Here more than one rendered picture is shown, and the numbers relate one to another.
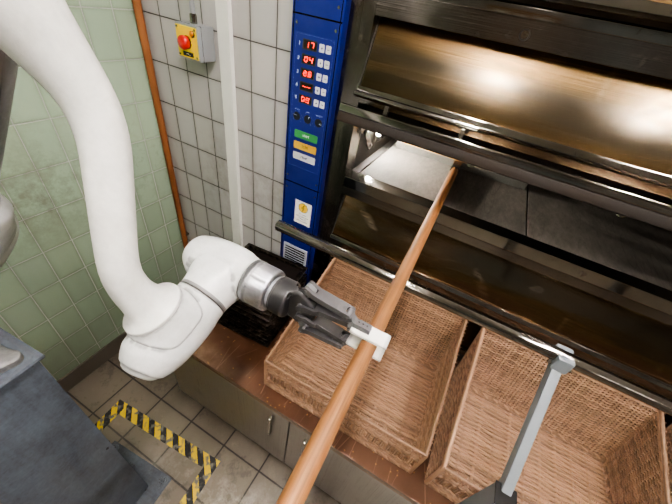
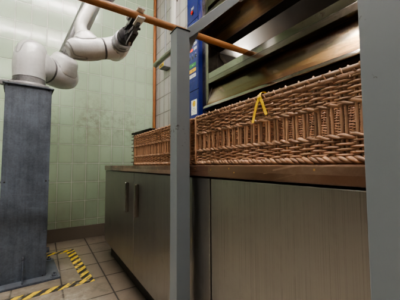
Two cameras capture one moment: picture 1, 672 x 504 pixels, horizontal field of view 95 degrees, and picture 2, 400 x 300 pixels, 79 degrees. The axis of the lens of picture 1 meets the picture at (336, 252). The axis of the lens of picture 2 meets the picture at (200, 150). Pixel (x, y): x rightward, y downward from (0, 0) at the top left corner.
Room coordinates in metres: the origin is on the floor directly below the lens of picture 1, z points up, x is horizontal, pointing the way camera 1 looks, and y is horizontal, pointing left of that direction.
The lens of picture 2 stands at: (-0.28, -0.87, 0.58)
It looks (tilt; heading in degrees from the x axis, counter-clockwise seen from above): 4 degrees up; 37
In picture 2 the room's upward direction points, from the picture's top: straight up
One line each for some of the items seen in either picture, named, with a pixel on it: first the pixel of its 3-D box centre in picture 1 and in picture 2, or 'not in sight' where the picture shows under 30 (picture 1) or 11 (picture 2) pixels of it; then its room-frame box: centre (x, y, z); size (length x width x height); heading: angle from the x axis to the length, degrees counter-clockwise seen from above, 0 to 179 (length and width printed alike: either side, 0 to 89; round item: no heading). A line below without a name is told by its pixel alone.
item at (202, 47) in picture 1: (195, 42); (165, 62); (1.17, 0.60, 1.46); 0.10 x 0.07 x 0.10; 70
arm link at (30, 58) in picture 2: not in sight; (31, 61); (0.21, 0.69, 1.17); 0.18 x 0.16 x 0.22; 23
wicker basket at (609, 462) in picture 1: (544, 445); (320, 113); (0.43, -0.74, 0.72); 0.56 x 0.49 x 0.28; 69
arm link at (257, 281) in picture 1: (264, 286); (122, 40); (0.41, 0.13, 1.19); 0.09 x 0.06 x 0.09; 161
